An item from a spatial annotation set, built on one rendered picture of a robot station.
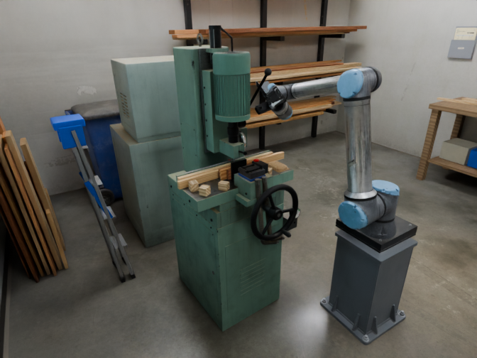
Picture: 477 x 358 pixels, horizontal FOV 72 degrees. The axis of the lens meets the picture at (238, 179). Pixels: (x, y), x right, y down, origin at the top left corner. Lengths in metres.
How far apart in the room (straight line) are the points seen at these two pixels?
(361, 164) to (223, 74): 0.75
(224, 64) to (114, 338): 1.63
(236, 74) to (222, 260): 0.92
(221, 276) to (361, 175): 0.88
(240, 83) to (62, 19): 2.45
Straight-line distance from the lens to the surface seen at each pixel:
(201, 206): 1.52
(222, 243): 1.70
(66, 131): 2.04
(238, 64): 1.54
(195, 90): 1.74
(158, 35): 3.90
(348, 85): 1.53
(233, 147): 1.65
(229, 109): 1.57
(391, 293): 2.13
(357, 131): 1.56
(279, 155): 1.93
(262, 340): 2.07
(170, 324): 2.19
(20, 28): 3.70
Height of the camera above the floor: 1.61
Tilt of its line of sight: 25 degrees down
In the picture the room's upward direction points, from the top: 1 degrees counter-clockwise
